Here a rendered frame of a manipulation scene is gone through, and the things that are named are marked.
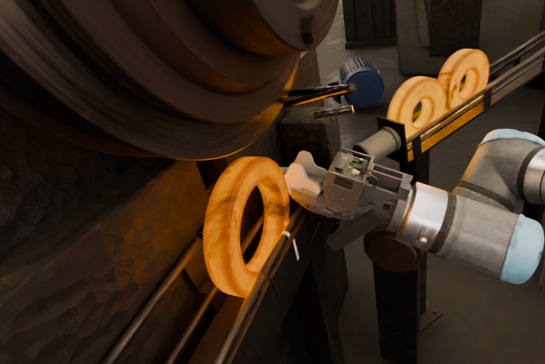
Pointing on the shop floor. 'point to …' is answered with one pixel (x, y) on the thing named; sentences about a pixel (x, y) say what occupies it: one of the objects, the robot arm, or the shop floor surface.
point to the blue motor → (358, 76)
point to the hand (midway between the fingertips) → (278, 176)
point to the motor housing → (396, 293)
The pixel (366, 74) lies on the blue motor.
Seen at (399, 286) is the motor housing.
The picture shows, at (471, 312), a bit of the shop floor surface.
